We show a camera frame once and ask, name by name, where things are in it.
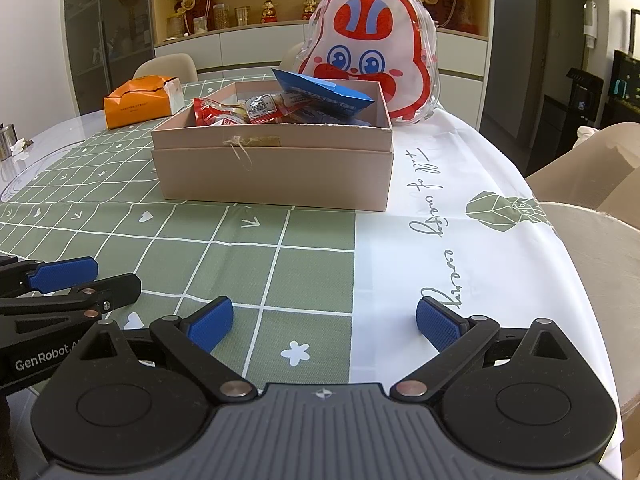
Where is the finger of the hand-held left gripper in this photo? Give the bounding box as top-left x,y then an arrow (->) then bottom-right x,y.
0,255 -> 99,303
0,273 -> 142,336

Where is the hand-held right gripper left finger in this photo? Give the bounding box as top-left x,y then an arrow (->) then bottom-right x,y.
70,296 -> 258,406

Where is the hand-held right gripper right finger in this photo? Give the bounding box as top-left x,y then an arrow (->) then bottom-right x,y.
390,297 -> 581,403

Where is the pink cardboard box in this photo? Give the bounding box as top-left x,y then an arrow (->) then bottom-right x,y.
150,79 -> 396,212

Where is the red snack packet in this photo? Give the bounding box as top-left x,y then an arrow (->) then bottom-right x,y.
192,97 -> 251,127

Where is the small silver snack packet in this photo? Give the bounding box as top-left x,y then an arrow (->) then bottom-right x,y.
245,94 -> 281,123

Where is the blue snack packet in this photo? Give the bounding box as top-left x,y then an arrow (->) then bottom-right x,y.
271,67 -> 376,120

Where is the beige dining chair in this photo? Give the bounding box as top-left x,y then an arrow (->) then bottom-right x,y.
525,122 -> 640,411
279,42 -> 311,79
132,53 -> 198,83

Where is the orange paper box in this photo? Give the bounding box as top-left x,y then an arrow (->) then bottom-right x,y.
103,75 -> 193,130

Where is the glass-door cabinet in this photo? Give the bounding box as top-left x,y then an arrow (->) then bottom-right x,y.
62,0 -> 156,116

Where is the black water dispenser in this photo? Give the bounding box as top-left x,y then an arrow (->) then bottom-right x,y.
567,67 -> 603,126

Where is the wooden shelf sideboard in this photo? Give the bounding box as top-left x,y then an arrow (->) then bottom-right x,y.
150,0 -> 496,131

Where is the rabbit-shaped clear bag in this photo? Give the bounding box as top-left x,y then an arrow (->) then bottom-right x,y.
298,0 -> 441,126

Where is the gold flower ornament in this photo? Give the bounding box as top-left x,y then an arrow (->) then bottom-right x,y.
175,0 -> 213,36

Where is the black glass cabinet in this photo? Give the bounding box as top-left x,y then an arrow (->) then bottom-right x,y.
607,50 -> 640,126

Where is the red flower decoration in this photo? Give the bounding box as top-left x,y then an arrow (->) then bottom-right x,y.
410,0 -> 476,31

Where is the white wall dispenser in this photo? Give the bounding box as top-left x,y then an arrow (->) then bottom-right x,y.
582,0 -> 599,49

